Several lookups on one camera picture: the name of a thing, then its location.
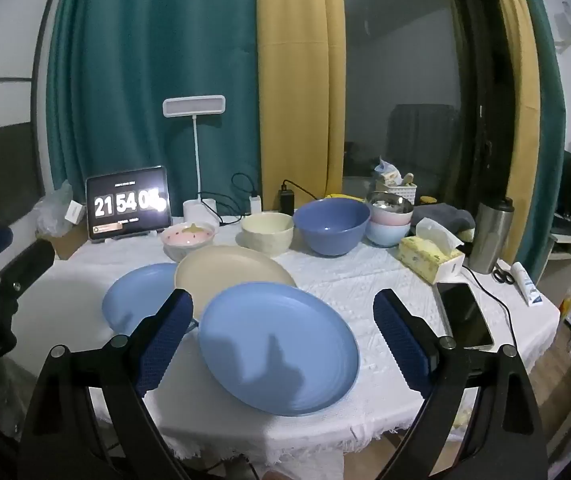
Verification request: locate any cream bowl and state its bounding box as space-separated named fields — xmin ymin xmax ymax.
xmin=240 ymin=212 xmax=295 ymax=258

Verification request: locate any steel bowl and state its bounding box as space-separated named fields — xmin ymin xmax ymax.
xmin=367 ymin=191 xmax=413 ymax=215

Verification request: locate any black cable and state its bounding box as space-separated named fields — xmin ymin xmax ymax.
xmin=460 ymin=265 xmax=519 ymax=347
xmin=282 ymin=178 xmax=327 ymax=199
xmin=198 ymin=172 xmax=261 ymax=226

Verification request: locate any yellow curtain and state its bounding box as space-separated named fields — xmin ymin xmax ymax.
xmin=257 ymin=0 xmax=345 ymax=201
xmin=483 ymin=0 xmax=541 ymax=271

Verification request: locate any clear plastic bag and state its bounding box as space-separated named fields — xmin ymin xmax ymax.
xmin=33 ymin=180 xmax=74 ymax=238

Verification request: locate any black smartphone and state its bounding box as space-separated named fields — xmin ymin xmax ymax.
xmin=435 ymin=281 xmax=495 ymax=351

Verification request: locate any yellow sponge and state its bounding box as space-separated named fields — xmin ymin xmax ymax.
xmin=398 ymin=217 xmax=466 ymax=285

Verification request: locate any white plastic basket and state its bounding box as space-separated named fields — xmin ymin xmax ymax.
xmin=375 ymin=180 xmax=417 ymax=206

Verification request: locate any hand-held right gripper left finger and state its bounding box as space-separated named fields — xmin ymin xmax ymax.
xmin=18 ymin=287 xmax=196 ymax=480

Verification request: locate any grey cloth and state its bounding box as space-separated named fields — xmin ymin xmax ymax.
xmin=410 ymin=203 xmax=477 ymax=233

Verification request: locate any green curtain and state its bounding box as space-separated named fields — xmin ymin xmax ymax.
xmin=46 ymin=0 xmax=261 ymax=211
xmin=513 ymin=0 xmax=566 ymax=286

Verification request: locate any white desk lamp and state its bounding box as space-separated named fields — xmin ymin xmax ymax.
xmin=162 ymin=95 xmax=226 ymax=223

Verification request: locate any blue white plastic packet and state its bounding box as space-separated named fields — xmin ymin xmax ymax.
xmin=374 ymin=157 xmax=401 ymax=186

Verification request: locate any pink strawberry pattern bowl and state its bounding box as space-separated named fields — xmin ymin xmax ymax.
xmin=160 ymin=221 xmax=216 ymax=262

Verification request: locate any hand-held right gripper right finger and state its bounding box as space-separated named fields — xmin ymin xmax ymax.
xmin=373 ymin=287 xmax=551 ymax=480

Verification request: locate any beige plate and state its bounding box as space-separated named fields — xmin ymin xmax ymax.
xmin=174 ymin=246 xmax=297 ymax=321

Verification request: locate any tablet showing clock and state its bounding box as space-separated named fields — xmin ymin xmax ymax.
xmin=86 ymin=165 xmax=172 ymax=245

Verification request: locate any large blue bowl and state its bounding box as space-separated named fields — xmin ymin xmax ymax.
xmin=292 ymin=198 xmax=371 ymax=257

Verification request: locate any white blue tube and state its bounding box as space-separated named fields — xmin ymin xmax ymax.
xmin=510 ymin=261 xmax=543 ymax=307

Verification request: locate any cardboard box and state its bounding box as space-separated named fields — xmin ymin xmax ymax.
xmin=40 ymin=225 xmax=91 ymax=261

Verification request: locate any black window frame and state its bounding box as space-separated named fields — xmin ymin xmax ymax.
xmin=440 ymin=0 xmax=516 ymax=261

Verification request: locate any steel thermos bottle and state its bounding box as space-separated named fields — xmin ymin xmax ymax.
xmin=468 ymin=196 xmax=515 ymax=275

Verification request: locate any blue plate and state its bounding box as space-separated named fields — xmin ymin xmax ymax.
xmin=198 ymin=282 xmax=361 ymax=417
xmin=102 ymin=262 xmax=201 ymax=337

